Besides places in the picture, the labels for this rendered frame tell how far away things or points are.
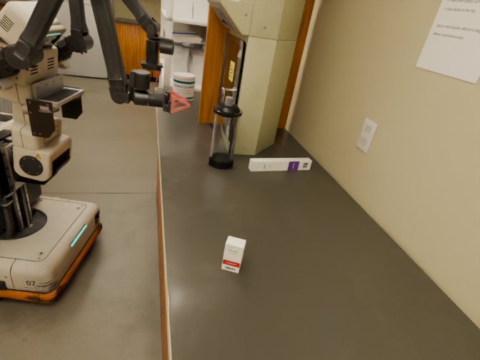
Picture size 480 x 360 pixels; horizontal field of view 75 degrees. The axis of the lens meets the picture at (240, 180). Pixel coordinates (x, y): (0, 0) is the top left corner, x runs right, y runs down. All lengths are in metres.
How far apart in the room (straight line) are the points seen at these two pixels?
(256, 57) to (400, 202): 0.71
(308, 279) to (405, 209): 0.43
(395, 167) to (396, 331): 0.53
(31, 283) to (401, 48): 1.85
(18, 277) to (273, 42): 1.56
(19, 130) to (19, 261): 0.63
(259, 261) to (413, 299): 0.39
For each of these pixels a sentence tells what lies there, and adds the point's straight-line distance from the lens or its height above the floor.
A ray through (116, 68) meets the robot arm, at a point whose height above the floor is 1.24.
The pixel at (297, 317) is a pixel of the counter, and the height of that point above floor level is 0.94.
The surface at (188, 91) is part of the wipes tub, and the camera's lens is 2.00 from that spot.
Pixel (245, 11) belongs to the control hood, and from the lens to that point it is 1.23.
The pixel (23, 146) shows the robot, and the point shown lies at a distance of 1.68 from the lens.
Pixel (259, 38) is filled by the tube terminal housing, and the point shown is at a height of 1.41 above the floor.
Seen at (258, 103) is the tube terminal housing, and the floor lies 1.17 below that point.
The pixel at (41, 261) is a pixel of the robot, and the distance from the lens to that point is 1.84.
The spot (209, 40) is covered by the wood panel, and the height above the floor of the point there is 1.34.
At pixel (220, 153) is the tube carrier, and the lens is 1.19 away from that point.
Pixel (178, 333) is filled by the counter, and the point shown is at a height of 0.94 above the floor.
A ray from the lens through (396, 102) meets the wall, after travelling 1.17.
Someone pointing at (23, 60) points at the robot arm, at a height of 1.23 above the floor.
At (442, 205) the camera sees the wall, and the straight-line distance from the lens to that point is 1.02.
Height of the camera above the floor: 1.50
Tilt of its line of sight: 29 degrees down
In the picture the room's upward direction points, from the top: 10 degrees clockwise
